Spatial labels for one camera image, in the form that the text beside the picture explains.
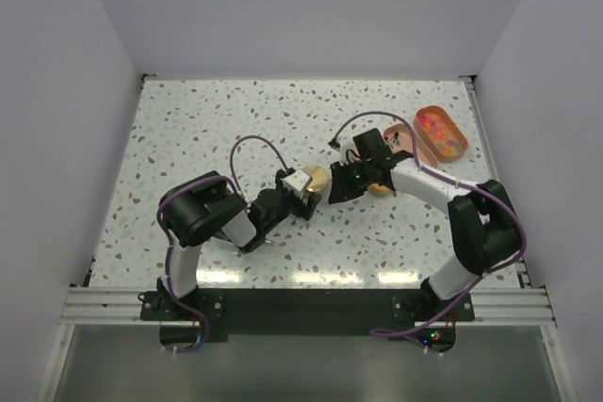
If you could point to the aluminium frame rail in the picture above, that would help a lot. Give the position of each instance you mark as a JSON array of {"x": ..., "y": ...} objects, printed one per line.
[{"x": 492, "y": 307}]

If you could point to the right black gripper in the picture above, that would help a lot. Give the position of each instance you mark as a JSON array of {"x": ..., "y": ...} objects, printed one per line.
[{"x": 341, "y": 188}]

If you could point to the pink tray of lollipops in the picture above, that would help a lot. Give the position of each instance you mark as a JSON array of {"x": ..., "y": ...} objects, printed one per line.
[{"x": 398, "y": 138}]

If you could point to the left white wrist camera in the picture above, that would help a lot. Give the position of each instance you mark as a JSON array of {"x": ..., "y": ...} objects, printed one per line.
[{"x": 297, "y": 182}]

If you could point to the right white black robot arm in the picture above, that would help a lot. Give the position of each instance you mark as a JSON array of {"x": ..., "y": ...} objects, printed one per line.
[{"x": 485, "y": 231}]

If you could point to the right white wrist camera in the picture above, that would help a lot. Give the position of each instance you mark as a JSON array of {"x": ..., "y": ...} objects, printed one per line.
[{"x": 348, "y": 152}]

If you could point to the round wooden jar lid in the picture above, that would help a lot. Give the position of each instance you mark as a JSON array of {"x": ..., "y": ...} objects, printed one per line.
[{"x": 319, "y": 178}]

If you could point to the orange tray of gummy candies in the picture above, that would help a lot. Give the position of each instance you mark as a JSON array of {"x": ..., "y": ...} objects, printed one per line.
[{"x": 440, "y": 133}]

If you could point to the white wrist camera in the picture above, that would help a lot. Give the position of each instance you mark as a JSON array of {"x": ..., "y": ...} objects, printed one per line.
[
  {"x": 297, "y": 182},
  {"x": 348, "y": 152}
]

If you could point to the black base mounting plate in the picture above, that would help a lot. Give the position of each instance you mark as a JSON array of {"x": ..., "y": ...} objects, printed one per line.
[{"x": 213, "y": 315}]

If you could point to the yellow tray of star candies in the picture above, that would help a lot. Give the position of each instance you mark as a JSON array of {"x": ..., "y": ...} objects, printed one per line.
[{"x": 380, "y": 190}]

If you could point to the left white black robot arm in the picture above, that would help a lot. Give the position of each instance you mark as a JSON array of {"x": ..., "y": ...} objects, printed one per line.
[{"x": 209, "y": 207}]

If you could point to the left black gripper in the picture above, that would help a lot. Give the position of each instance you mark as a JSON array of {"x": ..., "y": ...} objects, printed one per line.
[{"x": 301, "y": 209}]

